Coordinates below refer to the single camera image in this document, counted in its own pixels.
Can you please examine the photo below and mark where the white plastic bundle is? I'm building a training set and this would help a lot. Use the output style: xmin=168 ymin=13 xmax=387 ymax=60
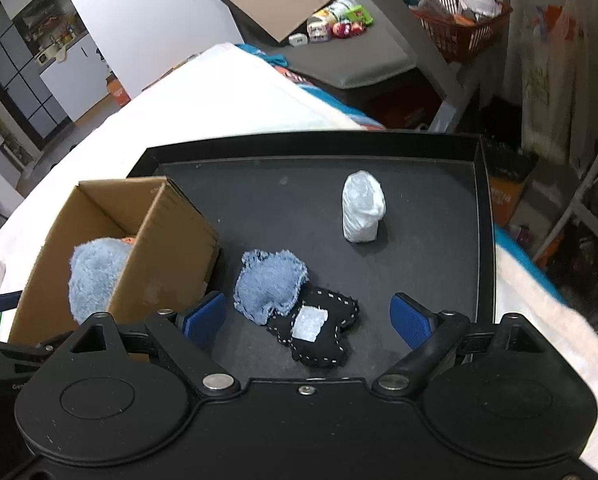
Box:
xmin=341 ymin=170 xmax=387 ymax=245

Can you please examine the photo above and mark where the red toy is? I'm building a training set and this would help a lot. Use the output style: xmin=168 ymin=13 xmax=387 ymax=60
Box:
xmin=331 ymin=20 xmax=365 ymax=39

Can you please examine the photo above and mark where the green toy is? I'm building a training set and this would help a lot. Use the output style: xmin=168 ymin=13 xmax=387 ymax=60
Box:
xmin=346 ymin=4 xmax=375 ymax=26

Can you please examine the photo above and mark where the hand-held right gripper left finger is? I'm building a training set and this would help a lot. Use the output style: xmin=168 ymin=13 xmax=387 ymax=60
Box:
xmin=54 ymin=291 xmax=241 ymax=397

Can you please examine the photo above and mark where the black stitched fabric pouch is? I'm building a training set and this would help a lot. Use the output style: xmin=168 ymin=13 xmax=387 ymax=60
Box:
xmin=266 ymin=287 xmax=361 ymax=369

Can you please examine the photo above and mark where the black tray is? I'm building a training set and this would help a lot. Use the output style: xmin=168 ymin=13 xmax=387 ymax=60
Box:
xmin=126 ymin=130 xmax=496 ymax=382

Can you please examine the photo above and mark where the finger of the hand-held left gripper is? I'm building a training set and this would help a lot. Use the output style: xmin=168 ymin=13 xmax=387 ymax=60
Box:
xmin=0 ymin=287 xmax=82 ymax=363

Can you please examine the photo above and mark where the brown cardboard box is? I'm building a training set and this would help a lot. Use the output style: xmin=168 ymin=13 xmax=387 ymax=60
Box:
xmin=9 ymin=175 xmax=221 ymax=350

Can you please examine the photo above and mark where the teal cloth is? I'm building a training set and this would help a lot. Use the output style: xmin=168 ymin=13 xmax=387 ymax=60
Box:
xmin=236 ymin=43 xmax=291 ymax=69

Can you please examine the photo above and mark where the blue plush toy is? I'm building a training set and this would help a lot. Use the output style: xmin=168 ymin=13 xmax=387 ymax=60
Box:
xmin=68 ymin=237 xmax=132 ymax=324

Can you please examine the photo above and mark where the white cube toy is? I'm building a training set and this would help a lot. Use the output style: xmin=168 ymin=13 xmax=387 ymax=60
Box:
xmin=306 ymin=17 xmax=330 ymax=44

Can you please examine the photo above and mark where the red plastic basket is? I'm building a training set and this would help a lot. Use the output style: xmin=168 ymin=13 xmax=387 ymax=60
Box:
xmin=410 ymin=0 xmax=513 ymax=64

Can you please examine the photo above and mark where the orange and black box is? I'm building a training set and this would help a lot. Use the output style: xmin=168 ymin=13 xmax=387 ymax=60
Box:
xmin=485 ymin=137 xmax=539 ymax=227

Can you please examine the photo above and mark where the white and yellow can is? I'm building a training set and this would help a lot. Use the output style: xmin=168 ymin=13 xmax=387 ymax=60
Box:
xmin=324 ymin=0 xmax=356 ymax=24

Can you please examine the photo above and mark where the white bed blanket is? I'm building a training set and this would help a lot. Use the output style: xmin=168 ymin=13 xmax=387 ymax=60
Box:
xmin=0 ymin=41 xmax=598 ymax=478

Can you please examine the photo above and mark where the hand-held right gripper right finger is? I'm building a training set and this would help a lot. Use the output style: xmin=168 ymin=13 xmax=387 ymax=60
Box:
xmin=371 ymin=294 xmax=556 ymax=397

